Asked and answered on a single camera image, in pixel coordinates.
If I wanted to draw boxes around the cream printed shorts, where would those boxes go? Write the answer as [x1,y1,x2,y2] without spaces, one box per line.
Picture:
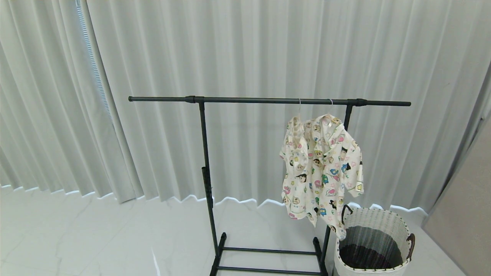
[279,116,319,227]

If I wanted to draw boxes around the cream printed shirt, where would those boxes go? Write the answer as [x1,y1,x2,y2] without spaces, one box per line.
[303,114,364,240]

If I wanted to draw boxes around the black clothes rack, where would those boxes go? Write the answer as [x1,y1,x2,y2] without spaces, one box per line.
[129,96,412,276]

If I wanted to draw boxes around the white laundry basket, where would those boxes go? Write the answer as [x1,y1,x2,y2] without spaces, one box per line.
[333,204,416,276]

